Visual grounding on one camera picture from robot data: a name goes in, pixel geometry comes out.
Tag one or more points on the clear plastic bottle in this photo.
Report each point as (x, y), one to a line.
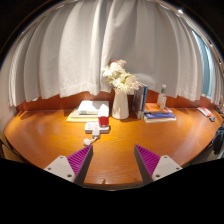
(162, 97)

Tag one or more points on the white charger plug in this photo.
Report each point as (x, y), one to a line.
(95, 133)

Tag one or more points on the dark bag at right edge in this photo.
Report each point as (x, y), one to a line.
(218, 140)

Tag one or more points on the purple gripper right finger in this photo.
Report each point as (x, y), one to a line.
(152, 166)

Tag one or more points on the red and white packet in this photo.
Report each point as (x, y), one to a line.
(204, 111)

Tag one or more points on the red cup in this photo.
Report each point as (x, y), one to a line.
(103, 121)

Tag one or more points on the upright dark blue books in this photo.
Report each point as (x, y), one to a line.
(139, 100)

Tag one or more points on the orange flat book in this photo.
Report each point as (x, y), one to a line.
(155, 108)

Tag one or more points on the white power strip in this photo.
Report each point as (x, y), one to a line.
(91, 126)

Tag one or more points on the white ceramic vase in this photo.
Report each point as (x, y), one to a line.
(120, 109)

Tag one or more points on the white curtain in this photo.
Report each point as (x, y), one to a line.
(64, 53)

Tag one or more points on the blue flat book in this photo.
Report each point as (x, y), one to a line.
(157, 118)

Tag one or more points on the yellow book bottom of stack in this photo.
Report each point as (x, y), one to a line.
(74, 116)

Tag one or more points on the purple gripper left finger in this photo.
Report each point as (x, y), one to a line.
(73, 167)

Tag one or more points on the white book on stack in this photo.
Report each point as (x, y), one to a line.
(92, 107)

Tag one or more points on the white flower bouquet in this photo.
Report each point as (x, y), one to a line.
(118, 78)

